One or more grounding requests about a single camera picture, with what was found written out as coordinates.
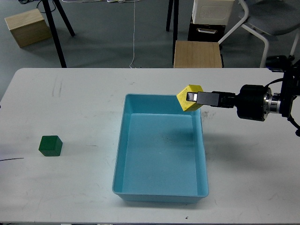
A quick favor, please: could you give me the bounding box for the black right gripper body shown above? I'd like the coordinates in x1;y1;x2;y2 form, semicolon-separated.
219;84;271;121

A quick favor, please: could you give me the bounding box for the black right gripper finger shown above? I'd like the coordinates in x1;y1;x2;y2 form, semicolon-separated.
186;92;219;106

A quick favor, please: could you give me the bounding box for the yellow wooden cube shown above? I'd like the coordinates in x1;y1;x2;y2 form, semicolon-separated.
176;84;203;112

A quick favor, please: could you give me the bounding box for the green wooden cube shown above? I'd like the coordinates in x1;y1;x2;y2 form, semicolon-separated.
38;135;63;157

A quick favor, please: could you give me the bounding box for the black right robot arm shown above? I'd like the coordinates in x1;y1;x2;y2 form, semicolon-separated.
182;55;300;136

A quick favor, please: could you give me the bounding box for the light wooden box left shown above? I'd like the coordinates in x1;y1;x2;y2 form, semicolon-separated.
5;9;52;48

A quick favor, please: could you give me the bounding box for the wooden stool centre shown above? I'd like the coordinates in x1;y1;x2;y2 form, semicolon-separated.
173;40;223;68

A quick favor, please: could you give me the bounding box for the black drawer cabinet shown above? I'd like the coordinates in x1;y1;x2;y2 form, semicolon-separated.
187;20;226;42

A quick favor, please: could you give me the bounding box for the light blue plastic bin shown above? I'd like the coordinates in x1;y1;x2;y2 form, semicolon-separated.
112;94;209;203

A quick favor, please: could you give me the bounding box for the grey white chair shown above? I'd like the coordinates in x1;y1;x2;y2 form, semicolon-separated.
218;0;300;68

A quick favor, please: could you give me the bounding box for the white air purifier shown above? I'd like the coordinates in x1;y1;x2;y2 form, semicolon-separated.
192;0;234;25

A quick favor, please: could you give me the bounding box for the black table leg centre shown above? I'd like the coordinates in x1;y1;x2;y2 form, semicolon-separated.
165;0;180;66

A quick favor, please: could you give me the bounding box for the black table legs left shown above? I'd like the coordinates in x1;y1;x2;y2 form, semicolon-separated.
42;0;75;68

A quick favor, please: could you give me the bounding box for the white hanging cable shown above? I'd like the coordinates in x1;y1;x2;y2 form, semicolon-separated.
129;0;137;69

